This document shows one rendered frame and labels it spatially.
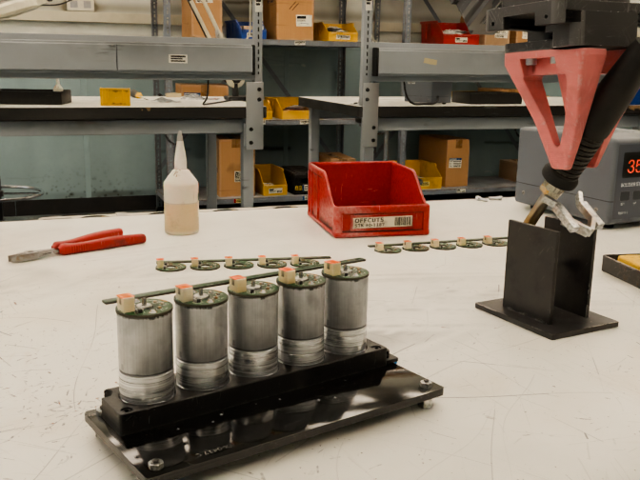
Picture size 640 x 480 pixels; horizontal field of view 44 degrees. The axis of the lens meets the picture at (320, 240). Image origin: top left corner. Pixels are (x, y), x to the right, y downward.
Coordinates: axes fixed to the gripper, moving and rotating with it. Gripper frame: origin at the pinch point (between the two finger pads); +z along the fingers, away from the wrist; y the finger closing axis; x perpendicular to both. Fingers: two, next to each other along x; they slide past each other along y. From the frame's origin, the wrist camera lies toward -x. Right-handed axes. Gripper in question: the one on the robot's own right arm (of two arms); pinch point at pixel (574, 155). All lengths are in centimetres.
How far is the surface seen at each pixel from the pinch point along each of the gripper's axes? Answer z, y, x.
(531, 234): 5.2, 1.9, -1.7
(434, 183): 48, -261, -361
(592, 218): 4.0, -0.7, 1.1
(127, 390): 8.7, 30.5, 3.5
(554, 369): 11.6, 6.4, 5.2
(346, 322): 7.6, 18.8, 2.7
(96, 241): 8.2, 23.0, -33.6
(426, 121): 5, -146, -214
